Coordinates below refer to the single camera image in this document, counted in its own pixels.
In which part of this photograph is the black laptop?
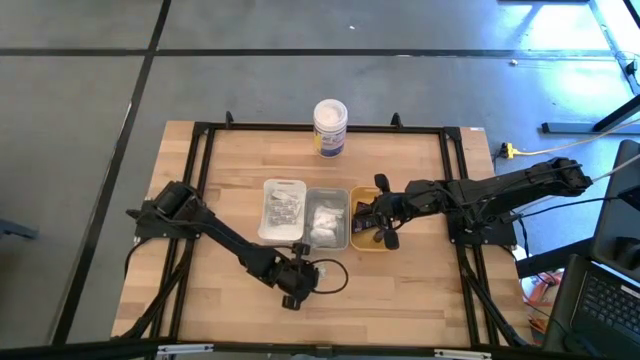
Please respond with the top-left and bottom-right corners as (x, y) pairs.
(542, 253), (640, 360)

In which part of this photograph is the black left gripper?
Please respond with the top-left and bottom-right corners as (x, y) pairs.
(269, 241), (320, 312)

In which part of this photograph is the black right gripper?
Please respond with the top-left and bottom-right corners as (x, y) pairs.
(357, 172), (419, 252)

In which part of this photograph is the black floor stand foot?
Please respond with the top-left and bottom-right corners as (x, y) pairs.
(541, 94), (640, 135)

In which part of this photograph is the white plastic bin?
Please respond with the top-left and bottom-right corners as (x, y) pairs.
(256, 178), (308, 244)

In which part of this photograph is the black aluminium table frame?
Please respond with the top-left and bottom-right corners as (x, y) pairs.
(110, 110), (534, 351)

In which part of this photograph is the beige power cable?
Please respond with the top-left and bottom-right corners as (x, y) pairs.
(514, 117), (640, 157)

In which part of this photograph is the black rig crossbar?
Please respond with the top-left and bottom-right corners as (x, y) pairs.
(0, 337), (596, 360)

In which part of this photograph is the black computer monitor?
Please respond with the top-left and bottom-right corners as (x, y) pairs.
(591, 138), (640, 284)

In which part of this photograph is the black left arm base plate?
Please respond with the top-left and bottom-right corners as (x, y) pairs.
(125, 199), (207, 240)

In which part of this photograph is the yellow plastic bin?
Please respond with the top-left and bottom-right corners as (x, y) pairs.
(349, 185), (396, 253)

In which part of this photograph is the white wipes canister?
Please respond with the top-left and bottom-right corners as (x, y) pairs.
(312, 98), (349, 160)

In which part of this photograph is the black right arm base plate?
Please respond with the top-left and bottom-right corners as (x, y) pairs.
(444, 205), (519, 247)

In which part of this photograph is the black desk bar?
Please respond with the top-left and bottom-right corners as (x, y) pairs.
(514, 237), (595, 279)

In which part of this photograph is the grey plastic bin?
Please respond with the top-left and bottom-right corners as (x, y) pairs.
(303, 186), (351, 252)

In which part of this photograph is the grey floor stand foot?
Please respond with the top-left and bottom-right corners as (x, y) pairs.
(0, 218), (39, 242)

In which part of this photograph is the black floor cable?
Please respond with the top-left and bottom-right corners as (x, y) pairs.
(502, 196), (640, 224)

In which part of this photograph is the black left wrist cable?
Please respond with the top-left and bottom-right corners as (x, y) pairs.
(309, 258), (350, 295)

